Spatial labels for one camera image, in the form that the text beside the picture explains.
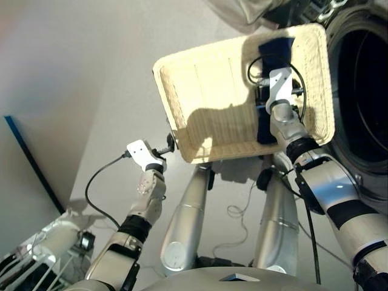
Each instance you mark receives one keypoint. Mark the dark blue cloth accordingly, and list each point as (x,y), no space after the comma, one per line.
(276,51)

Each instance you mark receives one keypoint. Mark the pale woven basket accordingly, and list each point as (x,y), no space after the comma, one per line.
(212,91)

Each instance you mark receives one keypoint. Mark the grey washing machine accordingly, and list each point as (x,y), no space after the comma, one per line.
(373,195)

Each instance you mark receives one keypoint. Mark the silver robot leg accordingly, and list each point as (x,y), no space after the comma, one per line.
(276,224)
(185,218)

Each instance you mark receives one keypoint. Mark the silver door hinge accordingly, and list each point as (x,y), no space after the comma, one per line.
(329,7)

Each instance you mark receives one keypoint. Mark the small black adapter box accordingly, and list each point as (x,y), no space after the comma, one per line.
(86,241)

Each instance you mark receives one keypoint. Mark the blue edged white panel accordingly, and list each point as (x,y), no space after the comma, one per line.
(31,157)

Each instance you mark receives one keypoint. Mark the white cylindrical device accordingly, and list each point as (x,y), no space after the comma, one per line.
(51,242)

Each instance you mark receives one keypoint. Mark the silver robot torso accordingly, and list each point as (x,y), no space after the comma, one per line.
(233,282)

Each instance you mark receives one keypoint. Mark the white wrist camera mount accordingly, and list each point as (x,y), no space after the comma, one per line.
(139,151)
(279,82)

